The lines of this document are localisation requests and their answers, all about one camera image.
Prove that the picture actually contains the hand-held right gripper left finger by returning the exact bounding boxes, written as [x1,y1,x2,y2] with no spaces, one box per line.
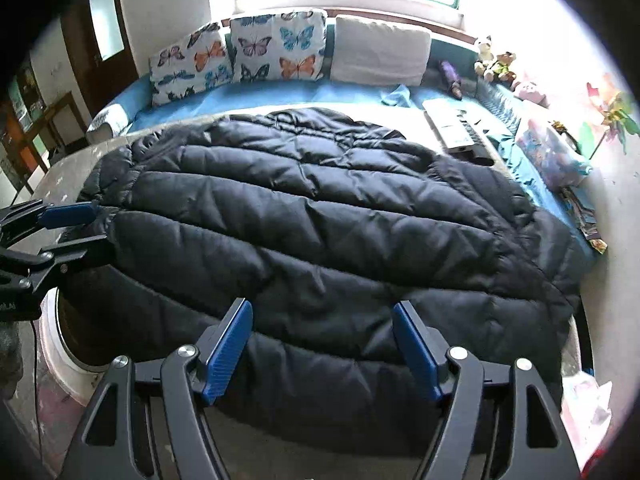
[57,297,254,480]

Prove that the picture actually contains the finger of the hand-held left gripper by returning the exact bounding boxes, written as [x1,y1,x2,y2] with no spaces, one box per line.
[0,235,113,293]
[0,199,99,247]

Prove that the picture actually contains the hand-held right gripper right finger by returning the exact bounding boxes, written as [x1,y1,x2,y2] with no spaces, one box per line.
[391,301,583,480]

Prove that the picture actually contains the black puffer jacket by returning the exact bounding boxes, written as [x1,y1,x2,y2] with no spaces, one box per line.
[57,106,583,456]

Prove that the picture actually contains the white round tub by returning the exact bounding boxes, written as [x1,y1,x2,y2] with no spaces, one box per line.
[38,289,109,407]

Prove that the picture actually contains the wooden chair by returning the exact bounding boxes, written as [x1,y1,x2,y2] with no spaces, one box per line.
[20,90,89,196]

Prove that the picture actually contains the patterned rolled blanket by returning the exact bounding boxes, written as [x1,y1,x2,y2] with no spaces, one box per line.
[86,104,132,146]

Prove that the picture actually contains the brown wooden door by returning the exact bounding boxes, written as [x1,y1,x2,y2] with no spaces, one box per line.
[60,0,141,116]

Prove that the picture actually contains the pink plastic bag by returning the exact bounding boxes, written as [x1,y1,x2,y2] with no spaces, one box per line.
[560,372,614,467]

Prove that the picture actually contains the butterfly print pillow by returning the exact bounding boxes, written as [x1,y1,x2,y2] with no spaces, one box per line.
[229,8,328,83]
[149,22,236,107]

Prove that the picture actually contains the stack of picture books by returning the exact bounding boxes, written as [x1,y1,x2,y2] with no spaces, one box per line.
[560,187,609,256]

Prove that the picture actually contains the small blue cloth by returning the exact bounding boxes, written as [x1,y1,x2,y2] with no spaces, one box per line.
[381,84,414,107]

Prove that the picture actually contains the bed with blue sheet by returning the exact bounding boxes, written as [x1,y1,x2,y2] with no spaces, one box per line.
[30,35,608,376]

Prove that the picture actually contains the purple doll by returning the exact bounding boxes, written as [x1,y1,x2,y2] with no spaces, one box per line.
[439,60,463,101]

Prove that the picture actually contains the pink plush toy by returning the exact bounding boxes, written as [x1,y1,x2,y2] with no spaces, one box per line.
[515,77,551,108]

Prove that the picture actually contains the brown bear plush toy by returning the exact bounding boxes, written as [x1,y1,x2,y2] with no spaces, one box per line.
[492,51,518,86]

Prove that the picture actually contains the white pillow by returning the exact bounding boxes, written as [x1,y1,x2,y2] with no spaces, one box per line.
[330,15,433,87]

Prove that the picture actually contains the white cat plush toy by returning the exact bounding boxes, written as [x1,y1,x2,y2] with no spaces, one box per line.
[472,35,497,81]

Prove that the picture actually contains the colourful pinwheel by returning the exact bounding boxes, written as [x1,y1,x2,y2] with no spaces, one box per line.
[580,72,640,158]

